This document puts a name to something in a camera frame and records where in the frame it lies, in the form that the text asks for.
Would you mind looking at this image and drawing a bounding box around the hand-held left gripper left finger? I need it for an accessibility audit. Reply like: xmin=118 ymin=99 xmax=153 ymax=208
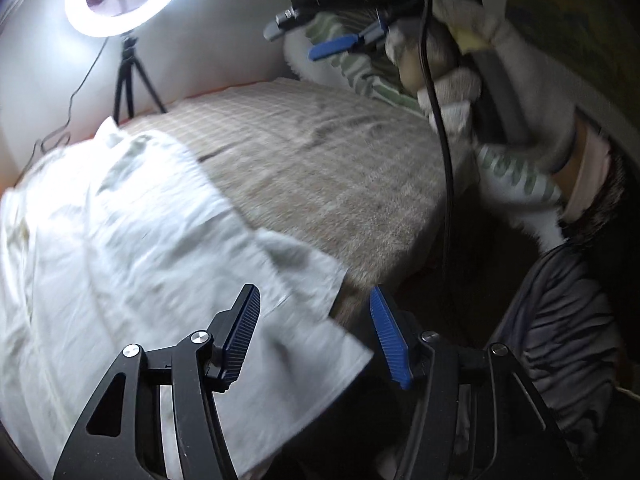
xmin=52 ymin=284 xmax=262 ymax=480

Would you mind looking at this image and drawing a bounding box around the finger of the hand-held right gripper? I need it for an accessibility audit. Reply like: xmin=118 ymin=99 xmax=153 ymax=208
xmin=308 ymin=34 xmax=361 ymax=61

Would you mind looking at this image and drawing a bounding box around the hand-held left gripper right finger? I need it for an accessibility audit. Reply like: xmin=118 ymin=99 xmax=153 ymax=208
xmin=369 ymin=284 xmax=576 ymax=480

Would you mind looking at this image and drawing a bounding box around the white shirt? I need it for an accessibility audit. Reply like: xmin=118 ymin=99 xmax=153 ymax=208
xmin=0 ymin=117 xmax=373 ymax=480

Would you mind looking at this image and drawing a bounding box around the person's right hand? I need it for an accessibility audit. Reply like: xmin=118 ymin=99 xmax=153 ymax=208
xmin=385 ymin=0 xmax=576 ymax=173

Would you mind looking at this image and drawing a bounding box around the green striped pillow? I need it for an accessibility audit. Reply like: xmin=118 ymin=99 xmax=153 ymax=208
xmin=282 ymin=10 xmax=431 ymax=116

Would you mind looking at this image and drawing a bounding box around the beige checked blanket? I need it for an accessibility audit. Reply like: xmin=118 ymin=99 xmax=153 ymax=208
xmin=117 ymin=77 xmax=473 ymax=326

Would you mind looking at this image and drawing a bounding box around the grey striped clothing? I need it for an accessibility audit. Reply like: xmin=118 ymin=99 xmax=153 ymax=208
xmin=490 ymin=247 xmax=626 ymax=461

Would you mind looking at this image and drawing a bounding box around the black mini tripod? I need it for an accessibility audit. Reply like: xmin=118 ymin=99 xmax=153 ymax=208
xmin=112 ymin=35 xmax=168 ymax=123

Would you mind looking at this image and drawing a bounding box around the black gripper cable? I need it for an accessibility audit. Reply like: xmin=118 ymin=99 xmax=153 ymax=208
xmin=407 ymin=0 xmax=458 ymax=311

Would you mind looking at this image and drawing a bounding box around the black ring light cable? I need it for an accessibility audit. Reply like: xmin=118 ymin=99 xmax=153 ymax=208
xmin=30 ymin=37 xmax=108 ymax=161

